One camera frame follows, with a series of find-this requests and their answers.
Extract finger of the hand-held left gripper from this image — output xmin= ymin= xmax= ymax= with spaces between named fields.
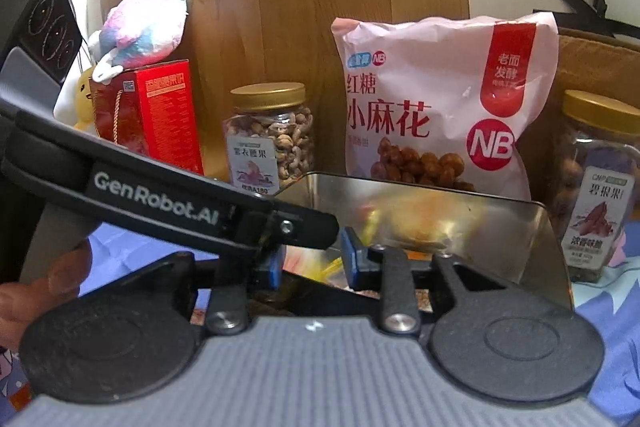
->
xmin=269 ymin=201 xmax=340 ymax=251

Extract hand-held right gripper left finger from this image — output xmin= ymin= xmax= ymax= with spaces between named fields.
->
xmin=117 ymin=251 xmax=284 ymax=337

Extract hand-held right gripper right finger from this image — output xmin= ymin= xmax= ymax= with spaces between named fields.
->
xmin=340 ymin=227 xmax=549 ymax=336

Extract dark metal tin box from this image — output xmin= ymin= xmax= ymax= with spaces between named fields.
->
xmin=250 ymin=171 xmax=577 ymax=314

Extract person's left hand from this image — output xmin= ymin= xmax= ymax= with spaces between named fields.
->
xmin=0 ymin=238 xmax=94 ymax=325

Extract cashew jar with gold lid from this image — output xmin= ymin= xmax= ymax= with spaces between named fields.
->
xmin=222 ymin=82 xmax=316 ymax=196

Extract yellow plush toy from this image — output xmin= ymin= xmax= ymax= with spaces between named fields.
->
xmin=74 ymin=66 xmax=97 ymax=134

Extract pink and blue plush toy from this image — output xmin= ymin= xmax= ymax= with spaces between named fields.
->
xmin=90 ymin=0 xmax=194 ymax=84

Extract pink snack bag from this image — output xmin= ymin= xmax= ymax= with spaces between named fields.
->
xmin=331 ymin=11 xmax=560 ymax=202

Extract pecan jar with gold lid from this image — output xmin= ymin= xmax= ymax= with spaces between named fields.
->
xmin=546 ymin=89 xmax=640 ymax=284

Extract blue printed cloth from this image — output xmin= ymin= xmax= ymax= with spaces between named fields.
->
xmin=0 ymin=214 xmax=640 ymax=427

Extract brown cardboard box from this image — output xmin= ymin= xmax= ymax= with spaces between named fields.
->
xmin=517 ymin=26 xmax=640 ymax=208

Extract black tape strips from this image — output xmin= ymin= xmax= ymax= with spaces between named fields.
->
xmin=539 ymin=0 xmax=640 ymax=44

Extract red gift box with cord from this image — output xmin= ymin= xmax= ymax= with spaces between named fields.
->
xmin=89 ymin=59 xmax=206 ymax=176

